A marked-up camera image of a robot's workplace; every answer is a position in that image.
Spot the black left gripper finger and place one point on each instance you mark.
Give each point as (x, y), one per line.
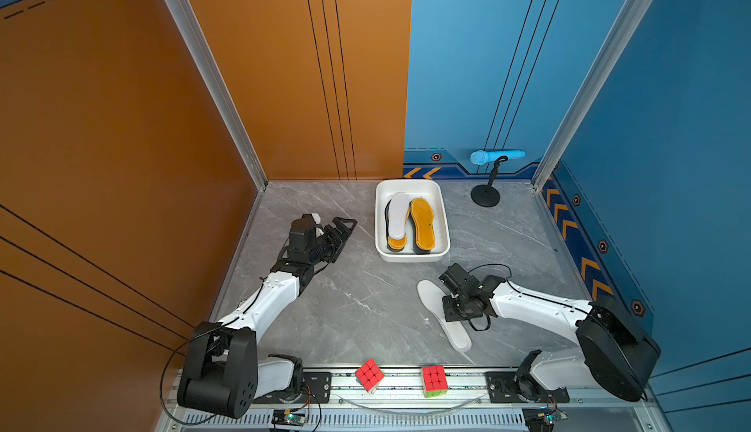
(337, 241)
(341, 227)

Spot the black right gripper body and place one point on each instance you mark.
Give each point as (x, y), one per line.
(455, 308)

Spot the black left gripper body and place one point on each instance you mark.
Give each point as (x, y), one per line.
(325, 247)

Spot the white insole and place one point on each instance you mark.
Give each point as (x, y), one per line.
(432, 298)
(399, 214)

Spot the yellow insole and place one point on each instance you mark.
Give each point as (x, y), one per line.
(422, 217)
(396, 244)

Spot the dark grey insole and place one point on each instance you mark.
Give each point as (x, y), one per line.
(386, 219)
(424, 237)

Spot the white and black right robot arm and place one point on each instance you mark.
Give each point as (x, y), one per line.
(611, 350)

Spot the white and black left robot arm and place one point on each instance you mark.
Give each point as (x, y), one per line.
(222, 374)

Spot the white rectangular storage box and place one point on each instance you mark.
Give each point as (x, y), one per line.
(411, 223)

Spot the right rubik's cube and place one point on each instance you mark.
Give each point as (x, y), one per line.
(435, 383)

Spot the rubik's cube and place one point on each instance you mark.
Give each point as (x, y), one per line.
(370, 376)
(435, 383)

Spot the black microphone stand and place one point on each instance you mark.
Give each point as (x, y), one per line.
(486, 195)

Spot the clear curved strip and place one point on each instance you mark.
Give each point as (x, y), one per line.
(411, 410)

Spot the left rubik's cube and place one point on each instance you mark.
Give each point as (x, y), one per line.
(370, 376)

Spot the blue microphone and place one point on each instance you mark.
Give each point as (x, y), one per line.
(482, 157)

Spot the right circuit board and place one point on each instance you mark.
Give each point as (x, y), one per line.
(543, 420)

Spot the left green circuit board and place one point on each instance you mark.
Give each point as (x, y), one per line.
(288, 419)

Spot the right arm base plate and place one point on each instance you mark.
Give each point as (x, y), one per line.
(506, 387)

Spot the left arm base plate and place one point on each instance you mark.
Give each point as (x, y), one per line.
(318, 383)

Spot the aluminium front rail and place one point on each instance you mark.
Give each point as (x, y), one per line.
(589, 409)

